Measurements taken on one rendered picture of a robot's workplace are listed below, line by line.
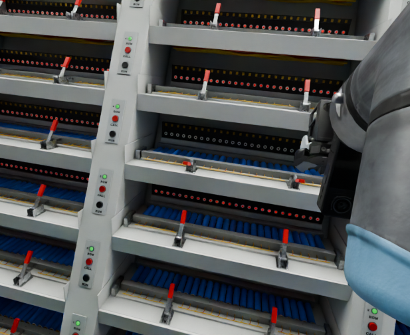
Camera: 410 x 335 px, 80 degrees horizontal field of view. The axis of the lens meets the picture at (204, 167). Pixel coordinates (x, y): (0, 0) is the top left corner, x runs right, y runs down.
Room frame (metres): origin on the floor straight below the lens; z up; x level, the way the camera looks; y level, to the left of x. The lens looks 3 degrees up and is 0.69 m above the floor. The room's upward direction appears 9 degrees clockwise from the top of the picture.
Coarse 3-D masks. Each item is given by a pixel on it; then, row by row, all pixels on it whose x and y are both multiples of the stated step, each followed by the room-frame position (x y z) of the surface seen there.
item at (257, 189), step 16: (128, 144) 0.66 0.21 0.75; (144, 144) 0.76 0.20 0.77; (192, 144) 0.80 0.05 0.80; (208, 144) 0.79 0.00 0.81; (128, 160) 0.68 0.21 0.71; (144, 160) 0.70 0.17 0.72; (128, 176) 0.67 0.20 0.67; (144, 176) 0.66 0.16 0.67; (160, 176) 0.65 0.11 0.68; (176, 176) 0.64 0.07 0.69; (192, 176) 0.63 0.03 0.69; (208, 176) 0.63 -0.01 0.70; (224, 176) 0.64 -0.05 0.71; (240, 176) 0.65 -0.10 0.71; (208, 192) 0.64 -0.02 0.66; (224, 192) 0.63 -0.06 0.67; (240, 192) 0.62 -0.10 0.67; (256, 192) 0.61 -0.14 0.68; (272, 192) 0.61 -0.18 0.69; (288, 192) 0.60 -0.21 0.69; (304, 192) 0.59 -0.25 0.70; (304, 208) 0.61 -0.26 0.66
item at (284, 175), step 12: (144, 156) 0.70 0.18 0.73; (156, 156) 0.70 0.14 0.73; (168, 156) 0.69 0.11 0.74; (180, 156) 0.69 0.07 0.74; (204, 168) 0.66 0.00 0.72; (216, 168) 0.67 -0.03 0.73; (228, 168) 0.67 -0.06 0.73; (240, 168) 0.66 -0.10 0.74; (252, 168) 0.65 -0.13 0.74; (264, 168) 0.66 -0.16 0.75; (312, 180) 0.63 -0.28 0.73
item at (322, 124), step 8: (320, 104) 0.34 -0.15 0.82; (328, 104) 0.34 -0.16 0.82; (312, 112) 0.37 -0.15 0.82; (320, 112) 0.33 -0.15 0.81; (328, 112) 0.33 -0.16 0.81; (312, 120) 0.37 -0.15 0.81; (320, 120) 0.33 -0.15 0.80; (328, 120) 0.33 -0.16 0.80; (312, 128) 0.38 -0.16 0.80; (320, 128) 0.33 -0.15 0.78; (328, 128) 0.33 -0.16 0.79; (312, 136) 0.37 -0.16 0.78; (320, 136) 0.33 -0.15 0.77; (328, 136) 0.33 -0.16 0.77; (336, 136) 0.28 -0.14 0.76; (312, 144) 0.35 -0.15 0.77; (320, 144) 0.33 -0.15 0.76; (328, 144) 0.33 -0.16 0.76; (344, 144) 0.28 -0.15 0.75; (312, 152) 0.34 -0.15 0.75; (320, 152) 0.33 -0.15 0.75; (328, 152) 0.32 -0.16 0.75; (312, 160) 0.36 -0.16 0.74; (320, 160) 0.35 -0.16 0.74
